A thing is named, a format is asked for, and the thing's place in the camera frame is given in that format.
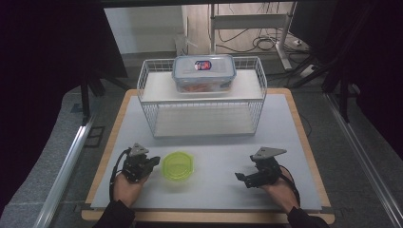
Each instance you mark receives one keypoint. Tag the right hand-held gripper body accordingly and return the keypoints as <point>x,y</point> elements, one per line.
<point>266,167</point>

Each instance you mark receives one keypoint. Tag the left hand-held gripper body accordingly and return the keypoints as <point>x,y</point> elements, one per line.
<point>136,163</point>

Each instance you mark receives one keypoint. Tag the yellow-green plastic bowl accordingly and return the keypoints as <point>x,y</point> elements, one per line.
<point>177,166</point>

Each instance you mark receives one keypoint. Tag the clear container with blue-rimmed lid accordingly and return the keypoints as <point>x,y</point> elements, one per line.
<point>204,74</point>

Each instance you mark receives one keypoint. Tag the white table mat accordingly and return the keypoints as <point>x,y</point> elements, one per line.
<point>215,186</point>

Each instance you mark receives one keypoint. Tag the black stand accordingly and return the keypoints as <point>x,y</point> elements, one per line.
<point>90,95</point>

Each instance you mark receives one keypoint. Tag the white power strip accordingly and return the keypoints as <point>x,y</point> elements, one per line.
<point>307,71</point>

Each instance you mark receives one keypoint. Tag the aluminium rail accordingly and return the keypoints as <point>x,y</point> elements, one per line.
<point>364,158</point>
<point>63,177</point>

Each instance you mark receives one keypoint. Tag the white metal desk frame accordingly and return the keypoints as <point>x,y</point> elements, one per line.
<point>250,22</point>

